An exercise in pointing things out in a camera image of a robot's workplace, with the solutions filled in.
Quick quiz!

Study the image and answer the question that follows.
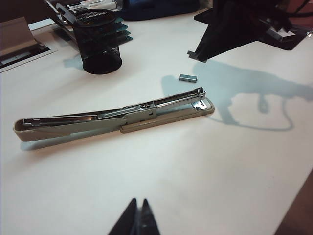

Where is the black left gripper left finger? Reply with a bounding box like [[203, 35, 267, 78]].
[[107, 197, 138, 235]]

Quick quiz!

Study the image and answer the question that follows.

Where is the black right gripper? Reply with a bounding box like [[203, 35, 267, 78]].
[[193, 0, 291, 62]]

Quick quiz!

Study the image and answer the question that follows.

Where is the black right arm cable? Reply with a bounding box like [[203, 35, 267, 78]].
[[281, 0, 313, 19]]

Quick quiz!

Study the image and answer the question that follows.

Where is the white cable tray frame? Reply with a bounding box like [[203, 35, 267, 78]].
[[0, 20, 59, 73]]

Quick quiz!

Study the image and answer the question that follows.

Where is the beige long-reach stapler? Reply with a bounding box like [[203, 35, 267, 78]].
[[13, 87, 216, 142]]

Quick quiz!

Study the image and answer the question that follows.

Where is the silver staple strip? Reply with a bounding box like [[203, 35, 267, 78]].
[[179, 73, 198, 84]]

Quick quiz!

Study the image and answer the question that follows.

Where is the black mesh pen holder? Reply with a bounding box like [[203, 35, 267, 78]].
[[72, 8, 123, 75]]

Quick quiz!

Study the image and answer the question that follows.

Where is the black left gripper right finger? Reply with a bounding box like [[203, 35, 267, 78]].
[[141, 198, 162, 235]]

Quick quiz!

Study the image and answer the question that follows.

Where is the beige cable tray cover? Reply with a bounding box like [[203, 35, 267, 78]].
[[0, 16, 46, 58]]

